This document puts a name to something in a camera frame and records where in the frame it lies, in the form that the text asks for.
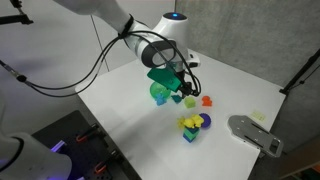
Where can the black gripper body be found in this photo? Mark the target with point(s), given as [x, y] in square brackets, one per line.
[180, 78]

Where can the yellow bear toy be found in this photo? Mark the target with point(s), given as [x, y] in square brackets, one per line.
[193, 120]

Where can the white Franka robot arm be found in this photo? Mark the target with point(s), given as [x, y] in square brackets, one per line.
[146, 46]

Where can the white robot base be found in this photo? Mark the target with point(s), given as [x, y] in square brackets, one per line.
[30, 160]

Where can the teal rubber toy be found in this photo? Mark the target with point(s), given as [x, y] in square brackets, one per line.
[176, 99]

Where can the orange rubber toy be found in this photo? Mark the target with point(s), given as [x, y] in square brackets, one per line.
[206, 101]

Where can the green translucent bowl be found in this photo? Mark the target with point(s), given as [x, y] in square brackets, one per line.
[158, 88]

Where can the blue elephant toy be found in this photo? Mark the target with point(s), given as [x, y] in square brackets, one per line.
[161, 100]

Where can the lime green cube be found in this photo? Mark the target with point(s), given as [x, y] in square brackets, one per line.
[190, 102]

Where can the purple spiky ball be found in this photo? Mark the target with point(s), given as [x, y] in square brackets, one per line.
[206, 120]

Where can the pale yellow note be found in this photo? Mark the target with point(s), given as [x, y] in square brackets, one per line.
[258, 116]

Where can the grey metal plate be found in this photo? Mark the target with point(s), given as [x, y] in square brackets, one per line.
[253, 135]

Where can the black tripod pole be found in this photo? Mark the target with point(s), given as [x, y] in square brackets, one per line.
[300, 75]

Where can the brown wooden furniture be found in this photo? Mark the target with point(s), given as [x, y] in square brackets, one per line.
[296, 160]

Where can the black perforated board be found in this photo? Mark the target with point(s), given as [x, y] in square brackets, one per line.
[80, 156]

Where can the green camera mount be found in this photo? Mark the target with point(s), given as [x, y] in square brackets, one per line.
[163, 78]

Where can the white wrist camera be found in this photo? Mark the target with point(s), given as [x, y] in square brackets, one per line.
[194, 61]

